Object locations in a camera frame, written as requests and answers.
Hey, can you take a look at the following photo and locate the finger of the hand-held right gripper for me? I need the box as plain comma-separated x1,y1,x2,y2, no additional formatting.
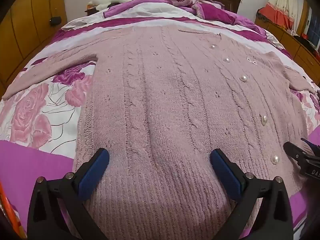
301,137,320,155
283,141,312,167

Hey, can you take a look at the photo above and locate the orange and cream curtain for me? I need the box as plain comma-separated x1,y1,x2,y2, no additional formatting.
257,0,310,34

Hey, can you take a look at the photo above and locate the low wooden cabinet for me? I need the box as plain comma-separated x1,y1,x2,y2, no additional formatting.
255,10,320,87

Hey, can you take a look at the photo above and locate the rumpled pink quilt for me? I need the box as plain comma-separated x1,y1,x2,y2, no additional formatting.
172,0,250,22

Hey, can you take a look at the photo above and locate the wooden wardrobe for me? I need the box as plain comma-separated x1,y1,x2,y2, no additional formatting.
0,0,68,94

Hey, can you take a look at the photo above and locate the floral purple bedspread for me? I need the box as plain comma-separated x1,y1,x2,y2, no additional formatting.
0,0,320,240

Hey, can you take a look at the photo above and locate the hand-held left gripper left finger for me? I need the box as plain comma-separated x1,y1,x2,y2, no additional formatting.
27,148,110,240

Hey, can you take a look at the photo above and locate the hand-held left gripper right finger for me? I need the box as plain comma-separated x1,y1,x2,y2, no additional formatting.
210,149,293,240

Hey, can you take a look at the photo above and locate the pink knitted cardigan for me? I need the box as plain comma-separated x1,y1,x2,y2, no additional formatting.
2,25,316,240

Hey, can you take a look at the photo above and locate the dark wooden nightstand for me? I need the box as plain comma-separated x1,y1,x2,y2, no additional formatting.
84,4,101,17

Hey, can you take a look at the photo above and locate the dark clothes pile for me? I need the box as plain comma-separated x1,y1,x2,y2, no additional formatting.
294,33,320,60

